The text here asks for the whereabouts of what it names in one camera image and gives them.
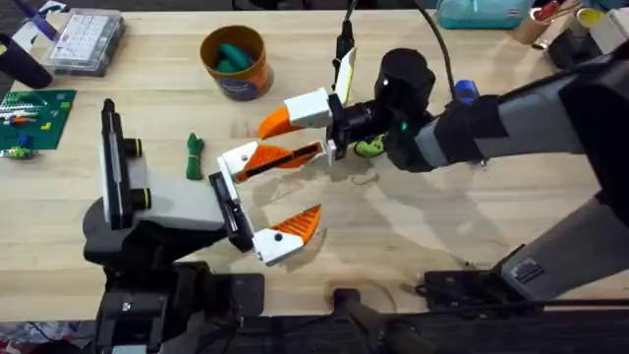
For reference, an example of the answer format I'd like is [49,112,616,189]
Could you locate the dark cylinder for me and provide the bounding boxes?
[0,31,55,90]

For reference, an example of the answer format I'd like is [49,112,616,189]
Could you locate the cardboard cup with tools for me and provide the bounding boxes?
[507,0,582,46]

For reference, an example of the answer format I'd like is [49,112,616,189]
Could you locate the orange ribbed wedge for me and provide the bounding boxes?
[234,141,325,184]

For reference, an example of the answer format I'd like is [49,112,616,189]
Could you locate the clear plastic parts box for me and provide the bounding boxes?
[42,8,127,79]

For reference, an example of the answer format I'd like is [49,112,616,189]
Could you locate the black mounting post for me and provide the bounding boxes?
[332,287,394,354]

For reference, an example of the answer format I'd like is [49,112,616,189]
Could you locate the black rail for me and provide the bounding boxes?
[92,297,629,354]

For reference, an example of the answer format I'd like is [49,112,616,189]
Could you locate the black cable with plug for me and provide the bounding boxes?
[331,0,359,88]

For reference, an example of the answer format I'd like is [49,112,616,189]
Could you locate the white box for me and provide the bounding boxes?
[588,8,629,56]

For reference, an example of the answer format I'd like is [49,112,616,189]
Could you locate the teal box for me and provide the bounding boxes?
[435,0,535,30]

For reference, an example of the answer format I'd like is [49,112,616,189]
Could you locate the orange tub with toys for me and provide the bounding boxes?
[200,24,275,102]

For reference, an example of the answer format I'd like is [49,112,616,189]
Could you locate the green toy vegetable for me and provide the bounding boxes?
[185,132,206,182]

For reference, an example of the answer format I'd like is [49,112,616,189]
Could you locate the green board with blocks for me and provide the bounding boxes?
[0,88,78,160]

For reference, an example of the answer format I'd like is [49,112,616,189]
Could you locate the green disc with holes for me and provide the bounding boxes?
[353,135,387,159]

